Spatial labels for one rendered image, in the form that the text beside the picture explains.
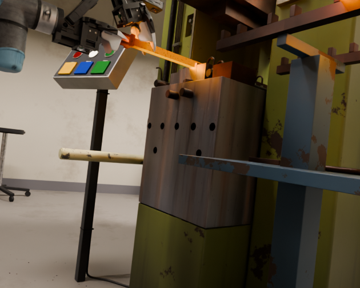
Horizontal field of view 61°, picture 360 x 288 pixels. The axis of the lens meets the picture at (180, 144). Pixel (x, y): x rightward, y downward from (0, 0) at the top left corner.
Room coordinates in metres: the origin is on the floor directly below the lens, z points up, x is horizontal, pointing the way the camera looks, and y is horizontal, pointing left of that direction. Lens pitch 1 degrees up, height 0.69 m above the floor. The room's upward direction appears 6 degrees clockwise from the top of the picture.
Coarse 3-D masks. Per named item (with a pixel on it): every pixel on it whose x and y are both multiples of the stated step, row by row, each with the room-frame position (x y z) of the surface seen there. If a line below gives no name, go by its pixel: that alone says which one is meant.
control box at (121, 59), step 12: (84, 48) 1.49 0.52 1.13; (120, 48) 1.37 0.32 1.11; (132, 48) 1.41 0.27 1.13; (72, 60) 1.46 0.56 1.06; (84, 60) 1.42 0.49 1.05; (96, 60) 1.39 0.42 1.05; (108, 60) 1.35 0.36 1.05; (120, 60) 1.34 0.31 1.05; (132, 60) 1.42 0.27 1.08; (72, 72) 1.40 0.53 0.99; (108, 72) 1.30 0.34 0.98; (120, 72) 1.35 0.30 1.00; (60, 84) 1.46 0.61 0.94; (72, 84) 1.43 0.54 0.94; (84, 84) 1.39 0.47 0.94; (96, 84) 1.36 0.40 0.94; (108, 84) 1.33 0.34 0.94
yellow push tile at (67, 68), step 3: (66, 63) 1.44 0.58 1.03; (69, 63) 1.44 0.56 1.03; (72, 63) 1.43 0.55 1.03; (75, 63) 1.42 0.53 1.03; (63, 66) 1.44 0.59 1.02; (66, 66) 1.43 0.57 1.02; (69, 66) 1.42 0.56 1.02; (72, 66) 1.41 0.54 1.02; (63, 69) 1.42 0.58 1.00; (66, 69) 1.42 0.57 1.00; (69, 69) 1.41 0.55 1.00; (72, 69) 1.40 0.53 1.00; (60, 72) 1.42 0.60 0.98; (63, 72) 1.41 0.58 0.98; (66, 72) 1.40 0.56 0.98; (69, 72) 1.39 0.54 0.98
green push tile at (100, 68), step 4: (96, 64) 1.35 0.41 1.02; (100, 64) 1.34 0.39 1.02; (104, 64) 1.33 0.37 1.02; (108, 64) 1.32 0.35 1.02; (96, 68) 1.34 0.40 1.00; (100, 68) 1.32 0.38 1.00; (104, 68) 1.31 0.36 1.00; (92, 72) 1.33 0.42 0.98; (96, 72) 1.32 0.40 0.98; (100, 72) 1.31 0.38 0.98; (104, 72) 1.31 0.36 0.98
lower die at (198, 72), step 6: (198, 66) 1.06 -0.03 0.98; (204, 66) 1.04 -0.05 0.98; (210, 66) 1.04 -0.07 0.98; (180, 72) 1.14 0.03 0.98; (186, 72) 1.11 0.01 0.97; (192, 72) 1.08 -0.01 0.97; (198, 72) 1.06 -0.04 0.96; (204, 72) 1.03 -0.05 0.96; (174, 78) 1.16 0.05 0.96; (180, 78) 1.14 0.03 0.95; (186, 78) 1.11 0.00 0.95; (192, 78) 1.08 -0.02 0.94; (198, 78) 1.05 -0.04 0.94; (204, 78) 1.03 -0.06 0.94; (258, 84) 1.21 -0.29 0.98; (264, 84) 1.23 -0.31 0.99
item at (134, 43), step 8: (136, 40) 0.93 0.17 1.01; (128, 48) 0.95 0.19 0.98; (136, 48) 0.95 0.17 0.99; (144, 48) 0.95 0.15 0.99; (160, 48) 0.99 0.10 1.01; (160, 56) 1.01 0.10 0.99; (168, 56) 1.01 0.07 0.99; (176, 56) 1.03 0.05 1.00; (184, 64) 1.06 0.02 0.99; (192, 64) 1.07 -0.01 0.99
